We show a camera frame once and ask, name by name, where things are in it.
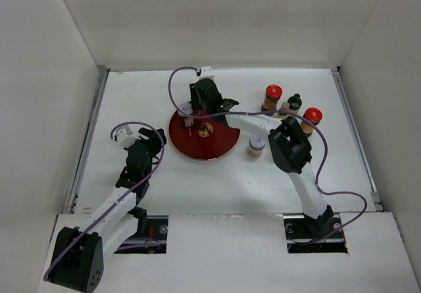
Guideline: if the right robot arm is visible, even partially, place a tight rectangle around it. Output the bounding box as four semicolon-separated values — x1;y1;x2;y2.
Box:
189;78;334;238

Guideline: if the white lid pink jar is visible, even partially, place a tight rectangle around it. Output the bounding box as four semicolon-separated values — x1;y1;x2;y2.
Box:
247;135;265;158

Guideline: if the purple cable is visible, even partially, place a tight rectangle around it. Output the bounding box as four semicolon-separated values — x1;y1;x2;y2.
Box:
42;120;166;282
167;66;368;244

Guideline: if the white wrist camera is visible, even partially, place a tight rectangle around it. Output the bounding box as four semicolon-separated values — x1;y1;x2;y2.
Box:
196;66;214;80
114;127;137;149

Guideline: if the small black cap spice bottle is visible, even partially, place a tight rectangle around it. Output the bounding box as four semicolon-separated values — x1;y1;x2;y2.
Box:
193;109;203;116

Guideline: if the beige cap yellow bottle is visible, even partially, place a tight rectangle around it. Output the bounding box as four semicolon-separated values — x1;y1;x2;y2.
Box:
276;101;291;120

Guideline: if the black cap dark bottle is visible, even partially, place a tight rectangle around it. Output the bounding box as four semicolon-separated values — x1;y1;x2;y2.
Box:
287;93;303;115

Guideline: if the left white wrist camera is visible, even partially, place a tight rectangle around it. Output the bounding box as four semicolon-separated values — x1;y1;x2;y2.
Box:
114;127;137;149

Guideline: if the red lid sauce jar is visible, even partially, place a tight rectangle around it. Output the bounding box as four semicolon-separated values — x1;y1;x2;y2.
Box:
301;107;323;137
261;84;283;111

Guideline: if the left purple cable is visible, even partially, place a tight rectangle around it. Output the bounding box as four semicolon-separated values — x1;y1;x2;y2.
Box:
42;120;166;282

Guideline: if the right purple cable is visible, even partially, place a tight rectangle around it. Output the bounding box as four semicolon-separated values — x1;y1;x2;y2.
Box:
167;66;368;244

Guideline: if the red round tray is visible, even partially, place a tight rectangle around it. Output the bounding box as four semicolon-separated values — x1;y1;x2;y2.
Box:
168;112;240;161

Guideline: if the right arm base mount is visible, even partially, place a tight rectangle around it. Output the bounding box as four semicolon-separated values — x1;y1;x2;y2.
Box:
284;206;348;253

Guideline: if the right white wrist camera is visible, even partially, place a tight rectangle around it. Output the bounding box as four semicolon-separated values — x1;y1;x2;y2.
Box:
196;66;214;80

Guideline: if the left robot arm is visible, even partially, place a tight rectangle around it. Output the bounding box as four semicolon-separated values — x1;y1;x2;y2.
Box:
43;123;166;292

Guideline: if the red lid sauce jar right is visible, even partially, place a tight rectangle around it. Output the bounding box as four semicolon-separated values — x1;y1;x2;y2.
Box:
301;107;323;137

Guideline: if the red lid sauce jar back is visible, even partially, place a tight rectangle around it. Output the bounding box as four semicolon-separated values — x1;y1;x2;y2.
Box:
261;84;283;111

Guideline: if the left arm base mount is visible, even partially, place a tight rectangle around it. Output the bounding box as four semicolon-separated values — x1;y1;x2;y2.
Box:
116;207;169;254

